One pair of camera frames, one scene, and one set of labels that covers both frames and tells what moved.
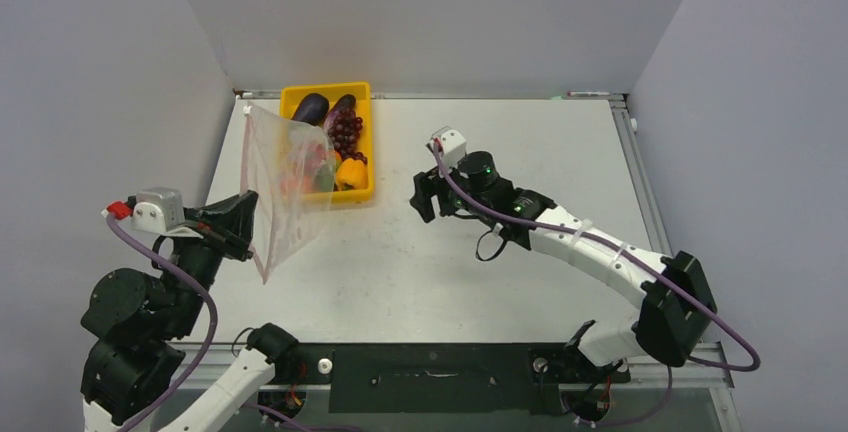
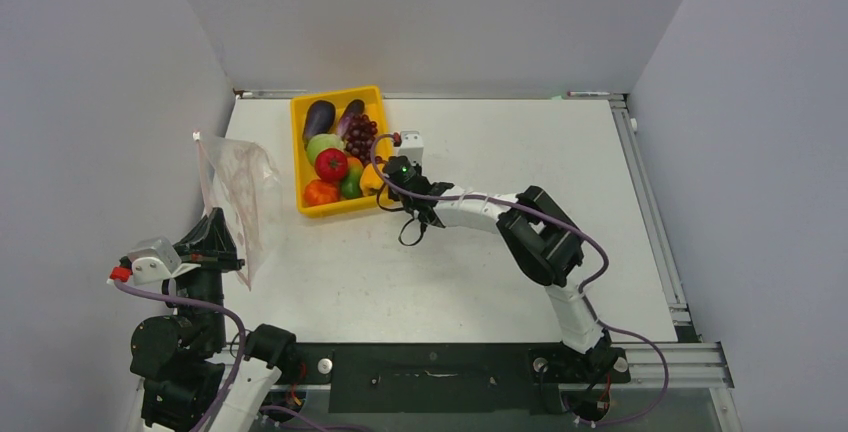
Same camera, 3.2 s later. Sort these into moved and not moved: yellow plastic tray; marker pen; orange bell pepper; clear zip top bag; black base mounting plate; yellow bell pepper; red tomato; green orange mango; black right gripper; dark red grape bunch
Moved: orange bell pepper; black right gripper; yellow bell pepper; yellow plastic tray; red tomato; clear zip top bag; dark red grape bunch; green orange mango
Not moved: marker pen; black base mounting plate
